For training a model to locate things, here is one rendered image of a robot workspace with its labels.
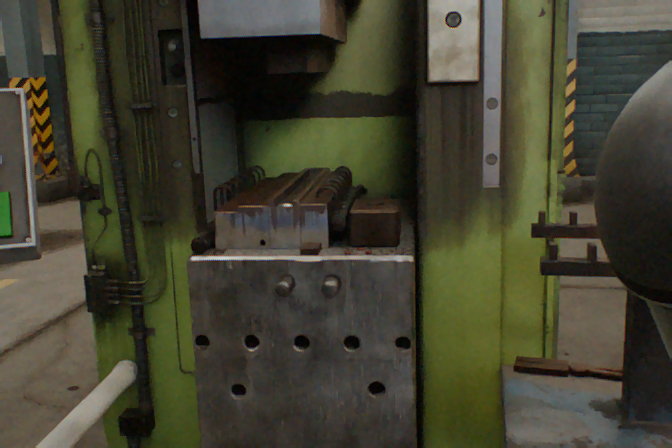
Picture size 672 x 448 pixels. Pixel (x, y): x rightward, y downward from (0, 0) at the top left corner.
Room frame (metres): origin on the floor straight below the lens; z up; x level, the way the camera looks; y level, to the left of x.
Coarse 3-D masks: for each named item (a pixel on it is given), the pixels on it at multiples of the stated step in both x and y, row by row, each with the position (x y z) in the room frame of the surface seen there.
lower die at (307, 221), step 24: (312, 168) 1.63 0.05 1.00; (264, 192) 1.37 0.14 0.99; (312, 192) 1.34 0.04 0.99; (216, 216) 1.24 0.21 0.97; (240, 216) 1.23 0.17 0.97; (264, 216) 1.23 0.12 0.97; (288, 216) 1.22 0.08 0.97; (312, 216) 1.22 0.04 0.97; (216, 240) 1.24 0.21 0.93; (240, 240) 1.23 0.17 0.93; (264, 240) 1.23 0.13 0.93; (288, 240) 1.22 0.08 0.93; (312, 240) 1.22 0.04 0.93
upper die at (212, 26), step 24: (216, 0) 1.24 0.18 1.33; (240, 0) 1.23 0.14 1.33; (264, 0) 1.23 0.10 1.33; (288, 0) 1.22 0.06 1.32; (312, 0) 1.22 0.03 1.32; (336, 0) 1.45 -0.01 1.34; (216, 24) 1.24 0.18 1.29; (240, 24) 1.23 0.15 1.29; (264, 24) 1.23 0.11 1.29; (288, 24) 1.22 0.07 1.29; (312, 24) 1.22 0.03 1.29; (336, 24) 1.44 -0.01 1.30
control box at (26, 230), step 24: (0, 96) 1.23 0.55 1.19; (24, 96) 1.25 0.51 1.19; (0, 120) 1.21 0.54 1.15; (24, 120) 1.22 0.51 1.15; (0, 144) 1.19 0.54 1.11; (24, 144) 1.20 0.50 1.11; (0, 168) 1.17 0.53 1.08; (24, 168) 1.18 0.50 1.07; (24, 192) 1.16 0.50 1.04; (24, 216) 1.14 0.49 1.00; (0, 240) 1.11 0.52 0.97; (24, 240) 1.12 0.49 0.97
